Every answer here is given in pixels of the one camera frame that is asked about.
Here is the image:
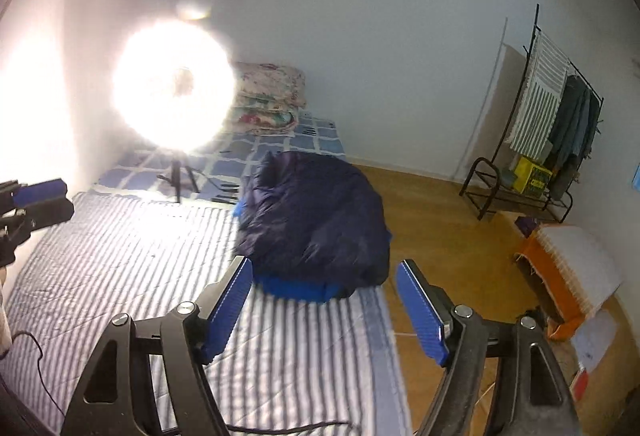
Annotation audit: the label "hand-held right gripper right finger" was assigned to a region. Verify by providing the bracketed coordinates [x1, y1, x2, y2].
[396, 259, 583, 436]

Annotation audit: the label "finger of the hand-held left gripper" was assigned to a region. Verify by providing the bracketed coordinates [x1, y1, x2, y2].
[0, 179, 69, 209]
[0, 198, 75, 248]

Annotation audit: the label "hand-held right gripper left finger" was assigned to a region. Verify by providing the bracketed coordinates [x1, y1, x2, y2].
[60, 255, 255, 436]

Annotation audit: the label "navy puffer jacket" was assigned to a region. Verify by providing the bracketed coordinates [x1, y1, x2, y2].
[235, 150, 392, 301]

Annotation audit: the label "person's left forearm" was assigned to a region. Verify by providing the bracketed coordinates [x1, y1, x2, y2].
[0, 266, 14, 358]

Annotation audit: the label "black clothes rack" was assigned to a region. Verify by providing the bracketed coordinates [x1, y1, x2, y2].
[459, 4, 605, 223]

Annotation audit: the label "dark hanging clothes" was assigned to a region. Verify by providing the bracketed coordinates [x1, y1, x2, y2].
[545, 74, 603, 199]

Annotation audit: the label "blue striped bed sheet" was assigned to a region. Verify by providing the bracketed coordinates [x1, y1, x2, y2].
[0, 191, 413, 436]

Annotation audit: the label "black tripod stand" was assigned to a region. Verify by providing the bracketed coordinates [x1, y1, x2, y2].
[157, 151, 201, 205]

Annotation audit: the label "orange cloth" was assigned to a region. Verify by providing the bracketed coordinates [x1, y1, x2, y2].
[515, 226, 623, 342]

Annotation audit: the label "white cushion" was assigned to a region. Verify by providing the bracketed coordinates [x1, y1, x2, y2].
[537, 225, 623, 312]

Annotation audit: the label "yellow box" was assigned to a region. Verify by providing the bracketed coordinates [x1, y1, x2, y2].
[510, 156, 553, 195]

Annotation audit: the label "white paper sheet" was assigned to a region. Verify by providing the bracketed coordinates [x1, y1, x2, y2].
[570, 311, 620, 372]

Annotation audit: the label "blue checkered bed sheet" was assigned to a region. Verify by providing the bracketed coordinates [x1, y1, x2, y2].
[92, 111, 348, 207]

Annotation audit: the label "white leaning board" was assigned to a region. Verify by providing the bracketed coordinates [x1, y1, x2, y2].
[452, 16, 531, 182]

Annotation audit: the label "folded floral quilt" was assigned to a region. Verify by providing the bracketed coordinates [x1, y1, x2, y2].
[227, 62, 307, 134]

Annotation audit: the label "green striped towel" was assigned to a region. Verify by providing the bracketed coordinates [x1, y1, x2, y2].
[505, 32, 571, 159]

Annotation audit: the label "ring light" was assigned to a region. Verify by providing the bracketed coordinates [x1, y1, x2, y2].
[112, 14, 236, 154]

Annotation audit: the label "black cable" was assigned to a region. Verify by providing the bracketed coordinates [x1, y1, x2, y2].
[10, 330, 69, 418]

